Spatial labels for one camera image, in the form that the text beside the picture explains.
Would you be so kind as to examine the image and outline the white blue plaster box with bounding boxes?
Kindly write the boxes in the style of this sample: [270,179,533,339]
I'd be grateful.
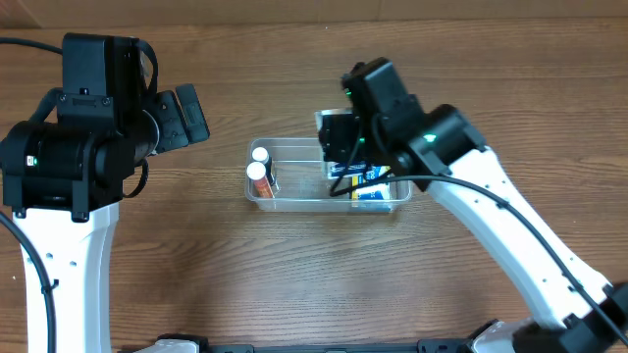
[314,107,374,180]

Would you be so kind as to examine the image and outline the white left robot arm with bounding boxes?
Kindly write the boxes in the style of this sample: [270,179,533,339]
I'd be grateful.
[1,83,209,352]

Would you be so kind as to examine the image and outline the clear plastic container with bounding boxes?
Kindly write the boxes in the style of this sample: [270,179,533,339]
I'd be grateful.
[244,137,413,213]

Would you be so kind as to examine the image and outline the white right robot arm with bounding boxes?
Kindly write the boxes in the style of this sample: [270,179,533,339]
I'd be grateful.
[315,105,627,352]

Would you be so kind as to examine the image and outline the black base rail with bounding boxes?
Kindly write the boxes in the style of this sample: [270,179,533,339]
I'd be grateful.
[161,334,492,353]

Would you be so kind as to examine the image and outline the orange tube white cap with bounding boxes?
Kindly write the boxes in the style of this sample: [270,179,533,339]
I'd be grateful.
[246,162,274,198]

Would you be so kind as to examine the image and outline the blue yellow medicine box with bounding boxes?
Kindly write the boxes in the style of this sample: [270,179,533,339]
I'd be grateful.
[350,166,391,200]

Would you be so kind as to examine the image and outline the black tube white cap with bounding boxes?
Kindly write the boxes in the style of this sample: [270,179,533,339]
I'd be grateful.
[251,147,277,186]

